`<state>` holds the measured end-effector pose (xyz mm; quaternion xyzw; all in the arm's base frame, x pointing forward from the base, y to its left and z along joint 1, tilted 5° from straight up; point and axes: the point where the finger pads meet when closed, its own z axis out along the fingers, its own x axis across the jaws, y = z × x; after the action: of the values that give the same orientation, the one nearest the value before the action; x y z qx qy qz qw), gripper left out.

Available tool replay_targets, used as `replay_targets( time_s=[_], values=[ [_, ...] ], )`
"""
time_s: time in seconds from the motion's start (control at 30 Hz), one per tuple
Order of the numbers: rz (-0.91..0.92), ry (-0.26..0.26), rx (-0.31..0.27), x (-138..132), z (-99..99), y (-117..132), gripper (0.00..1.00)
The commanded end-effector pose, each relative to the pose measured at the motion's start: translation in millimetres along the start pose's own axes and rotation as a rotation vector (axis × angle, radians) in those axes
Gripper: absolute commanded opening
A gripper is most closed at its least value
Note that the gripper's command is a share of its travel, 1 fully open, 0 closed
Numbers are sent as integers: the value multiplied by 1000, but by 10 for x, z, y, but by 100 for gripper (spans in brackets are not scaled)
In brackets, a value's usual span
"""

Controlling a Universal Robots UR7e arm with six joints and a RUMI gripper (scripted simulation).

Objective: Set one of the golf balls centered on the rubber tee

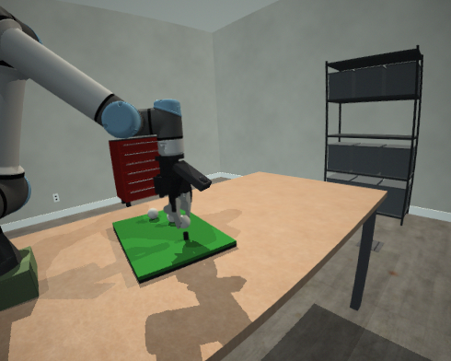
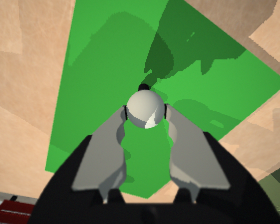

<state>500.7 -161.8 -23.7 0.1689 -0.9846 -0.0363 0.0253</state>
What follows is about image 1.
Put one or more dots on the green rectangular mat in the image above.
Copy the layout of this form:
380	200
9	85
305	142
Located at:
155	247

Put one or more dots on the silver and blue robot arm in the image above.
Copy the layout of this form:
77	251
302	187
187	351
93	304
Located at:
24	53

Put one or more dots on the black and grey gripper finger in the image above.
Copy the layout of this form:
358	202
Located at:
173	207
186	200

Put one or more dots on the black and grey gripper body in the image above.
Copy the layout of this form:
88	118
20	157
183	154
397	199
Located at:
168	177

